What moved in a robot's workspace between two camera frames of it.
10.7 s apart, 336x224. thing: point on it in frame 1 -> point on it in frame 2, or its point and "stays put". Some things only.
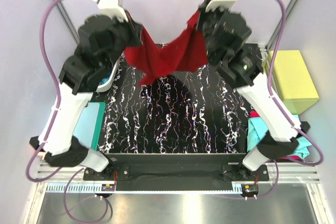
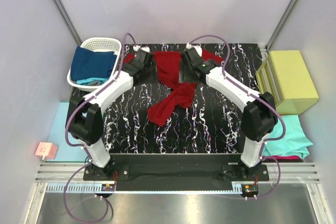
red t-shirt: x=187 y=52 -> x=167 y=64
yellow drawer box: x=292 y=81 stays put
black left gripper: x=134 y=30 -> x=150 y=73
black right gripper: x=203 y=14 -> x=182 y=76
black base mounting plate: x=177 y=172 stays put
